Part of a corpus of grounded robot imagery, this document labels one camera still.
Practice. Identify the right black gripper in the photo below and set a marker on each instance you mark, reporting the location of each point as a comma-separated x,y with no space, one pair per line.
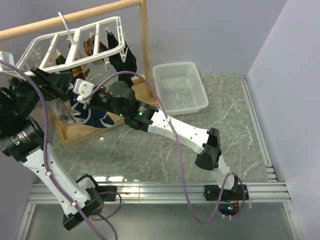
91,104

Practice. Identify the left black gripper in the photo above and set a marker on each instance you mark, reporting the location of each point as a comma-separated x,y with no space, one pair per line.
54,84

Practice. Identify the navy blue white-trimmed underwear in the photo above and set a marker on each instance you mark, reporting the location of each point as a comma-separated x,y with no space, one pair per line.
82,114

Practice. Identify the white plastic clip hanger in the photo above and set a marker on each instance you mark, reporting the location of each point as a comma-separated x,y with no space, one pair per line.
74,36

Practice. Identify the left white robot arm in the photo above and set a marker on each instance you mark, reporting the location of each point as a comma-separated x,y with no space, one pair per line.
22,138

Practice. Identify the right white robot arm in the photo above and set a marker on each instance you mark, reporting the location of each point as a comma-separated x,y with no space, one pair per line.
205,143

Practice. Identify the grey hanging underwear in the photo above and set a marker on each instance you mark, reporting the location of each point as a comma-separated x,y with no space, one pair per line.
61,111

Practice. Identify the olive green hanging underwear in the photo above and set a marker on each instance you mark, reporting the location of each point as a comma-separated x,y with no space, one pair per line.
78,72

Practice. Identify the wooden clothes rack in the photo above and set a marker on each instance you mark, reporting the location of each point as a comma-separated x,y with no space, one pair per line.
118,105

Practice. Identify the white plastic basket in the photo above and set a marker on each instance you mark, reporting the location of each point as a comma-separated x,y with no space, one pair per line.
180,88

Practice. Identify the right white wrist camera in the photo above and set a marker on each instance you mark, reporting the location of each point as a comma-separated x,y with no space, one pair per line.
82,89

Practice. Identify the aluminium mounting rail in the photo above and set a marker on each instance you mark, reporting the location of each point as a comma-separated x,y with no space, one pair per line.
172,192

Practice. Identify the right aluminium side rail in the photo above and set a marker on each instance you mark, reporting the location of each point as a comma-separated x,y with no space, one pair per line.
258,131

